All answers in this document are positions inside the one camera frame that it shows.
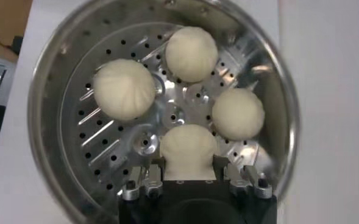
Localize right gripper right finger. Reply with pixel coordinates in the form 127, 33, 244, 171
212, 155, 273, 200

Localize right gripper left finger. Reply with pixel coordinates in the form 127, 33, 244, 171
117, 157, 167, 201

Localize white steamed baozi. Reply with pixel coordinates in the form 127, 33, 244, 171
93, 58, 157, 122
159, 124, 219, 181
211, 88, 266, 141
165, 26, 219, 83

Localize stainless steel steamer basket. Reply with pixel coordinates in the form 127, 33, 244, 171
27, 0, 301, 224

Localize black floor cable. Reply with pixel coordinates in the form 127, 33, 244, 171
0, 23, 24, 56

